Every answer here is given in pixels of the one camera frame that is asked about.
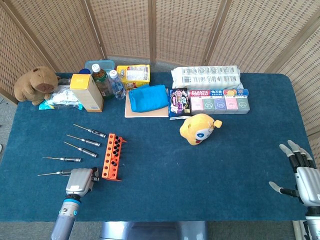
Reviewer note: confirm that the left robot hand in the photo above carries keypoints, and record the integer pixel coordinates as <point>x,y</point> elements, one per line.
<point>80,181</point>

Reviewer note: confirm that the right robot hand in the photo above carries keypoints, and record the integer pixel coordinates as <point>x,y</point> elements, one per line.
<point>308,182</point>

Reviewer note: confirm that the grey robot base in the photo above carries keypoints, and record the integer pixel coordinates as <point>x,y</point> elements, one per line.
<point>152,231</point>

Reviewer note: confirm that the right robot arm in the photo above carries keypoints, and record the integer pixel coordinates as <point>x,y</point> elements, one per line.
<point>313,222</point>

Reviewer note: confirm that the screwdriver with gold shaft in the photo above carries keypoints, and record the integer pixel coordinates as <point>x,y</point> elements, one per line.
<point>88,152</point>
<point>97,132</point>
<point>91,142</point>

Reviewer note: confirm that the orange screwdriver rack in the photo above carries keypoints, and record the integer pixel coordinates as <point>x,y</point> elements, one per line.
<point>108,160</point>

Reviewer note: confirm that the teal wet wipes pack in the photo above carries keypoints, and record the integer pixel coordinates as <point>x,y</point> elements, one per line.
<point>47,107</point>

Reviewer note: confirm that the tall yellow carton box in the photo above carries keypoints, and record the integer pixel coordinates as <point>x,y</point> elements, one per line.
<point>86,95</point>

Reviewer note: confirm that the silver foil packet bag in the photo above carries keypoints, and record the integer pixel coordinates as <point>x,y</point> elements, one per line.
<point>62,96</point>

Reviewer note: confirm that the beige flat board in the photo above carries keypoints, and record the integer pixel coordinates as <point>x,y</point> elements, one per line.
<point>145,114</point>

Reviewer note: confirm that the blue table cloth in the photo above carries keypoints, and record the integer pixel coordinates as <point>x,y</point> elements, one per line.
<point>175,175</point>

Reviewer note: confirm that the green tea bottle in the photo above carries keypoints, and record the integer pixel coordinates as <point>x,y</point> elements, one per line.
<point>102,83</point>

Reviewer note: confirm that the clear water bottle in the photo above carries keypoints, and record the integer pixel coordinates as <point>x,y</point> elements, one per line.
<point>118,87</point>

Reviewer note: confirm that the brown capybara plush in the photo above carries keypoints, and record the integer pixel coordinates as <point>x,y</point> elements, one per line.
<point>35,85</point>

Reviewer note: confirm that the blue cloth pouch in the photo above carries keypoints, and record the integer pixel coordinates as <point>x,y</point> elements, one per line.
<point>147,98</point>

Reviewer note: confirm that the pastel tissue packet multipack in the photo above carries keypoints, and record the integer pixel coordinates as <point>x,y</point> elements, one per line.
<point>220,105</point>

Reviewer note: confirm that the blue lidded plastic container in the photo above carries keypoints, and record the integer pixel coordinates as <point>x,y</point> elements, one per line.
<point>105,65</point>

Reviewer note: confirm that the yellow snack bag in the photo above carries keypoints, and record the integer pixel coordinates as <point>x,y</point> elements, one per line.
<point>133,75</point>

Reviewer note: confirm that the yellow plush toy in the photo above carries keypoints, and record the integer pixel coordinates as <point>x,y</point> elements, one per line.
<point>195,131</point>

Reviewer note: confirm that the dark purple pad pack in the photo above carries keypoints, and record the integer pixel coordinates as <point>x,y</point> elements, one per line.
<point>178,103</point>

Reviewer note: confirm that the plastic food wrap box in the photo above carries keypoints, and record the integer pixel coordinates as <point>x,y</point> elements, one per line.
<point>212,93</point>

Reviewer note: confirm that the white tissue roll pack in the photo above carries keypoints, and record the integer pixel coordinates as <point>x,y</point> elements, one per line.
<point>205,76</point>

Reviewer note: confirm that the woven folding screen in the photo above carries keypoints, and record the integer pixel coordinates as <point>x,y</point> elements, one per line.
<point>175,30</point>

